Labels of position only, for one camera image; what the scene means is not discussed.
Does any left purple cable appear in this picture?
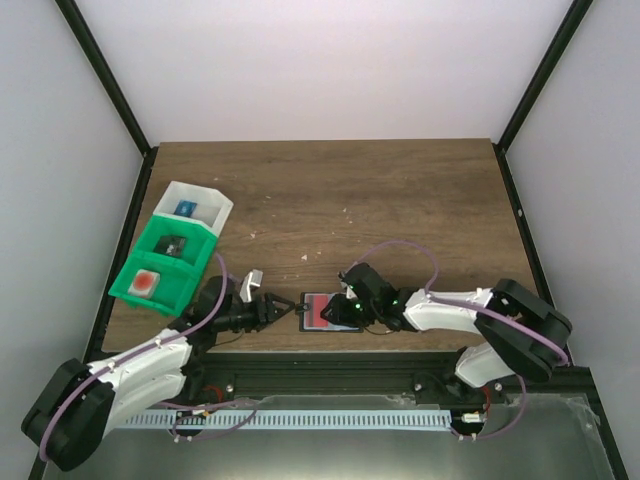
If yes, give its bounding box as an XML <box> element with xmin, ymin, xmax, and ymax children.
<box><xmin>39</xmin><ymin>252</ymin><xmax>259</xmax><ymax>464</ymax></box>

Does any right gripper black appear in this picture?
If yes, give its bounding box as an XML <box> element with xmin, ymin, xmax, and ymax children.
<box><xmin>320</xmin><ymin>294</ymin><xmax>380</xmax><ymax>329</ymax></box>

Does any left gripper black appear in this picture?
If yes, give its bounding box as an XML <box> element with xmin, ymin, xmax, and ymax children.
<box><xmin>215</xmin><ymin>293</ymin><xmax>296</xmax><ymax>333</ymax></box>

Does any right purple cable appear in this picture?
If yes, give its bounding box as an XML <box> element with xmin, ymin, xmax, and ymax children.
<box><xmin>349</xmin><ymin>241</ymin><xmax>571</xmax><ymax>369</ymax></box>

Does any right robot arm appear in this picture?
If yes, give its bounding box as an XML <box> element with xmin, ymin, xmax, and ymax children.
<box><xmin>320</xmin><ymin>263</ymin><xmax>573</xmax><ymax>403</ymax></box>

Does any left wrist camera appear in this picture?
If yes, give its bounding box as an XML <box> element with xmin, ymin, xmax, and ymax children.
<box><xmin>239</xmin><ymin>269</ymin><xmax>263</xmax><ymax>303</ymax></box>

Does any blue card in bin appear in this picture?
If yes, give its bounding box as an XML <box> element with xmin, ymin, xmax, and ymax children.
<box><xmin>174</xmin><ymin>200</ymin><xmax>197</xmax><ymax>218</ymax></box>

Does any light blue cable duct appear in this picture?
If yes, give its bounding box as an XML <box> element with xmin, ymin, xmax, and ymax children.
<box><xmin>123</xmin><ymin>409</ymin><xmax>451</xmax><ymax>431</ymax></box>

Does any dark card in bin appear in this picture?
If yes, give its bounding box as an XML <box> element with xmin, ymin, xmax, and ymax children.
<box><xmin>153</xmin><ymin>235</ymin><xmax>187</xmax><ymax>258</ymax></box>

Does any green plastic bin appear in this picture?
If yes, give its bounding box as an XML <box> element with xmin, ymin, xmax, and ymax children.
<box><xmin>109</xmin><ymin>252</ymin><xmax>202</xmax><ymax>317</ymax></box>
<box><xmin>133</xmin><ymin>215</ymin><xmax>218</xmax><ymax>271</ymax></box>

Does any purple cable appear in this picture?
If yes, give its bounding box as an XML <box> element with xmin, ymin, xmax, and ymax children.
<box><xmin>39</xmin><ymin>252</ymin><xmax>259</xmax><ymax>464</ymax></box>
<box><xmin>349</xmin><ymin>241</ymin><xmax>571</xmax><ymax>369</ymax></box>

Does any white plastic bin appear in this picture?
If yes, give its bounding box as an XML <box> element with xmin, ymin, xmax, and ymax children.
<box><xmin>153</xmin><ymin>181</ymin><xmax>234</xmax><ymax>237</ymax></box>

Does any green plastic bin middle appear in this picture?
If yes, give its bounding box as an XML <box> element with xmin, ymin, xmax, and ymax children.
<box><xmin>133</xmin><ymin>215</ymin><xmax>218</xmax><ymax>271</ymax></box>

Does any green plastic bin front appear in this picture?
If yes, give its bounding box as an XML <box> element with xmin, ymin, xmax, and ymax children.
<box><xmin>109</xmin><ymin>252</ymin><xmax>202</xmax><ymax>317</ymax></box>

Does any black leather card holder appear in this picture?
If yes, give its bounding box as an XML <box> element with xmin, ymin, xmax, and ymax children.
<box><xmin>295</xmin><ymin>292</ymin><xmax>364</xmax><ymax>333</ymax></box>

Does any red and white card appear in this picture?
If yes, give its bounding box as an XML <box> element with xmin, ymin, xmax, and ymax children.
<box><xmin>127</xmin><ymin>269</ymin><xmax>161</xmax><ymax>299</ymax></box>

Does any black aluminium frame rail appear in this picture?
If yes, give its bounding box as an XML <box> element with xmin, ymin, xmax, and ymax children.
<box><xmin>184</xmin><ymin>349</ymin><xmax>594</xmax><ymax>409</ymax></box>

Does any red card in holder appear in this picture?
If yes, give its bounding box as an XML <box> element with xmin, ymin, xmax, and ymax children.
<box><xmin>301</xmin><ymin>293</ymin><xmax>338</xmax><ymax>332</ymax></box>

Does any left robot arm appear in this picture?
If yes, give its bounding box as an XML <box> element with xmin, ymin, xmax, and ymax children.
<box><xmin>21</xmin><ymin>275</ymin><xmax>296</xmax><ymax>471</ymax></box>

